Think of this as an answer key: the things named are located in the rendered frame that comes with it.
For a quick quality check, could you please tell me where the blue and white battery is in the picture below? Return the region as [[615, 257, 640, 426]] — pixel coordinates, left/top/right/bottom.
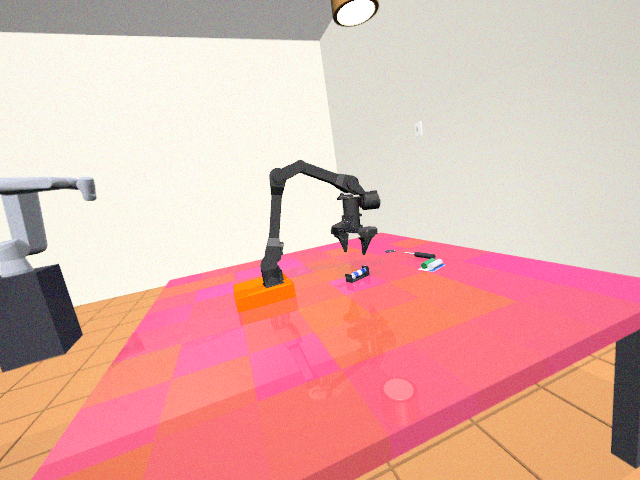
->
[[351, 268, 367, 278]]

